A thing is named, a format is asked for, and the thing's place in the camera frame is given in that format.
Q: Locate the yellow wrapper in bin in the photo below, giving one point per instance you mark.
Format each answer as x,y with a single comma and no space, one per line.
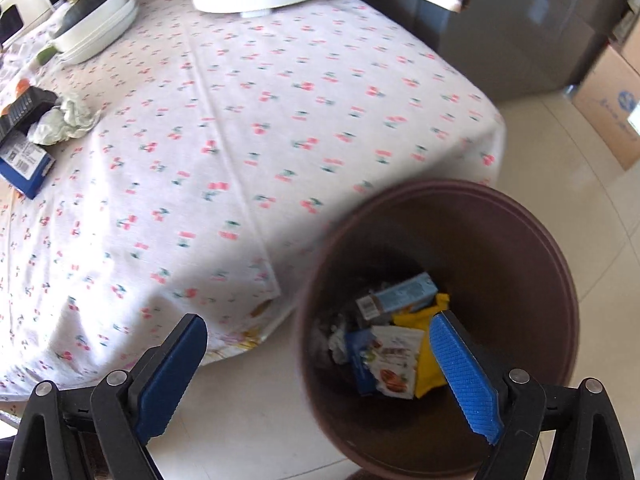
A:
428,374

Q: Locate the cherry print tablecloth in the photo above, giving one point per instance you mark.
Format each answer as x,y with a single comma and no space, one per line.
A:
225,149

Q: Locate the dark green squash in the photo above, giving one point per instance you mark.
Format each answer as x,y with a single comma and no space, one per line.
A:
79,10

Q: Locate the black plastic food tray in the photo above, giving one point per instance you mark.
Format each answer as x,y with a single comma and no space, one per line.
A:
27,110

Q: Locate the stacked white bowls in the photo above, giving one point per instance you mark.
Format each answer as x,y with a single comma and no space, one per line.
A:
95,33

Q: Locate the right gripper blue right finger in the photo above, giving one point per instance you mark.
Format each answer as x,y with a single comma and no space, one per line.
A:
502,404

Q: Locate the grey refrigerator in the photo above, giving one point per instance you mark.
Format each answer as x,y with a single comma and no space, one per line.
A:
512,48

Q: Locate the white snack packet in bin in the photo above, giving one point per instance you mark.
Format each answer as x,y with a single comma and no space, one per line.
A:
394,356

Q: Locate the brown plastic trash bin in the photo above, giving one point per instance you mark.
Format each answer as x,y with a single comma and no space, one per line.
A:
510,288

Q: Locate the white paper tissue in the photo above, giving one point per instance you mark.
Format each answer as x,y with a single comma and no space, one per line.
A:
71,118

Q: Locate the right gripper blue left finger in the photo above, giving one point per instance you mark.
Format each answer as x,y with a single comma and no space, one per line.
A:
130,408

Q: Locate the light blue carton in bin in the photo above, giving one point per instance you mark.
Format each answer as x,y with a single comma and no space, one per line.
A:
414,293

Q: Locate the green cucumber piece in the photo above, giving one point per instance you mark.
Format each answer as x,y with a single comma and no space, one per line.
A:
45,55

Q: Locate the blue cardboard box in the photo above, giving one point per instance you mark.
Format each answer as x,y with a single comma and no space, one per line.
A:
24,164

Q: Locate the brown cardboard box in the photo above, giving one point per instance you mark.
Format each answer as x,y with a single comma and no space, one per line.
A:
608,98

